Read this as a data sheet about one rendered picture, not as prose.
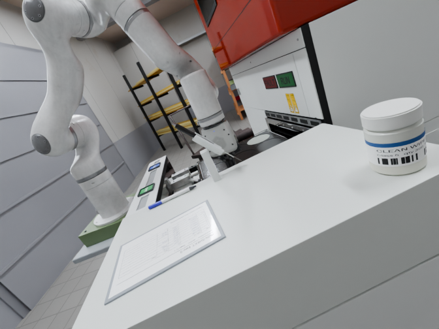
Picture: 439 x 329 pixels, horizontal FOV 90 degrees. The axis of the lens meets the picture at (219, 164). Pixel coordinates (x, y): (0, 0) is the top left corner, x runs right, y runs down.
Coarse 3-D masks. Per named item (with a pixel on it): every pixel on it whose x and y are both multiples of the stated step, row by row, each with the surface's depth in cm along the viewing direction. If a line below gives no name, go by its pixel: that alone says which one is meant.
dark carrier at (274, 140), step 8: (272, 136) 89; (280, 136) 85; (240, 144) 98; (256, 144) 89; (264, 144) 86; (272, 144) 82; (240, 152) 88; (248, 152) 85; (256, 152) 81; (216, 160) 92; (216, 168) 84; (224, 168) 80; (208, 176) 80
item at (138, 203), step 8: (160, 160) 108; (160, 168) 93; (144, 176) 93; (152, 176) 89; (160, 176) 83; (144, 184) 82; (152, 192) 71; (136, 200) 70; (144, 200) 68; (152, 200) 64; (136, 208) 64
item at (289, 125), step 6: (270, 120) 98; (276, 120) 92; (282, 120) 89; (270, 126) 104; (282, 126) 89; (288, 126) 83; (294, 126) 78; (300, 126) 74; (306, 126) 72; (276, 132) 101; (300, 132) 76; (288, 138) 89
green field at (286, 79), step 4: (276, 76) 76; (280, 76) 73; (284, 76) 71; (288, 76) 68; (292, 76) 66; (280, 80) 74; (284, 80) 72; (288, 80) 69; (292, 80) 67; (280, 84) 76; (284, 84) 73; (288, 84) 70; (292, 84) 68
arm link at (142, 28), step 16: (144, 16) 58; (128, 32) 59; (144, 32) 58; (160, 32) 59; (144, 48) 60; (160, 48) 59; (176, 48) 62; (160, 64) 62; (176, 64) 65; (192, 64) 69
